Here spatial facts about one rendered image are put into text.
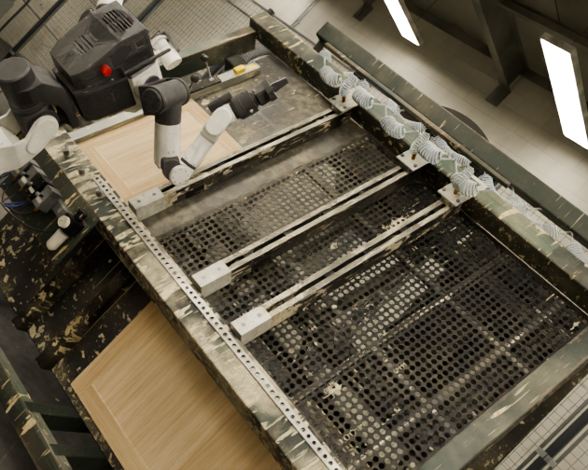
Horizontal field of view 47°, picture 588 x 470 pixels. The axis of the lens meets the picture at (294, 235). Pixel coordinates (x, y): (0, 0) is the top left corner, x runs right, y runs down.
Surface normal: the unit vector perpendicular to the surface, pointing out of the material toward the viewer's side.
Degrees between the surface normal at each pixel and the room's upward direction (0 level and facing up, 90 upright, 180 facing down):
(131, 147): 57
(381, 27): 90
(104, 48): 82
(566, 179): 90
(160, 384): 90
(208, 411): 90
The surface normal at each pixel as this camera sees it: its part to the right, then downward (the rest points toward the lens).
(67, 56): -0.26, -0.41
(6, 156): 0.23, 0.76
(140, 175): 0.08, -0.65
